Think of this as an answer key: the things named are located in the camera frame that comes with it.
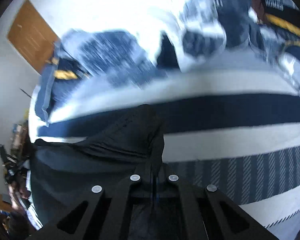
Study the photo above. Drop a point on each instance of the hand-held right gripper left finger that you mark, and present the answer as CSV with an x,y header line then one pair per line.
x,y
140,188

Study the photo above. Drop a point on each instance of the person's left hand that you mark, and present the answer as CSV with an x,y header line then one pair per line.
x,y
21,191

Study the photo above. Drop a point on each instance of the white blue crumpled duvet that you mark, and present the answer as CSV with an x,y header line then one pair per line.
x,y
130,47

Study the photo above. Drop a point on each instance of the brown wooden door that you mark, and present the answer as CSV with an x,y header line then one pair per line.
x,y
30,37

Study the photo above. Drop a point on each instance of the black puffer jacket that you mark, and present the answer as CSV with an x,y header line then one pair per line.
x,y
102,155

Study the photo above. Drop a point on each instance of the blue white printed bed sheet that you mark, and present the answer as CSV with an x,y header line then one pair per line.
x,y
227,110

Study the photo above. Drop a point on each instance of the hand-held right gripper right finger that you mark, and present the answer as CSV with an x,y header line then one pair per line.
x,y
170,188

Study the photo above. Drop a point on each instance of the navy striped pillow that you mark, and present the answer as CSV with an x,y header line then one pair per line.
x,y
52,80

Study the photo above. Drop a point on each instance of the thin black stand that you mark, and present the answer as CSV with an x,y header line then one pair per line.
x,y
25,93

